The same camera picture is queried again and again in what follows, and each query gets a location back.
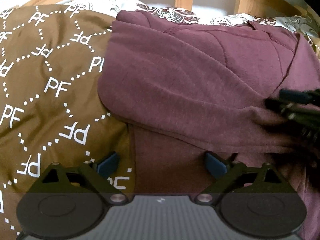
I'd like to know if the white floral pillow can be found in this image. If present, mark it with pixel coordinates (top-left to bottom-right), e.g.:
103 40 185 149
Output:
84 0 320 40

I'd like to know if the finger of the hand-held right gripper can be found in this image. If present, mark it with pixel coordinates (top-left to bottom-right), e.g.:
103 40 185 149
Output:
264 98 320 122
279 88 320 105

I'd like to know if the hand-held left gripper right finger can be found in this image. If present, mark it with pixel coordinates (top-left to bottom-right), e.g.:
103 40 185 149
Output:
196 151 297 204

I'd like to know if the maroon sweatshirt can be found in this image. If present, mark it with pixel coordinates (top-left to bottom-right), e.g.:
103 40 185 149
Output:
97 10 320 240

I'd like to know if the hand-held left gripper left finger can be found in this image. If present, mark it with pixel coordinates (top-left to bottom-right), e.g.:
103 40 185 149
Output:
34 151 128 204

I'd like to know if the brown printed blanket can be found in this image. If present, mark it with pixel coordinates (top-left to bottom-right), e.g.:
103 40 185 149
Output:
0 4 320 240

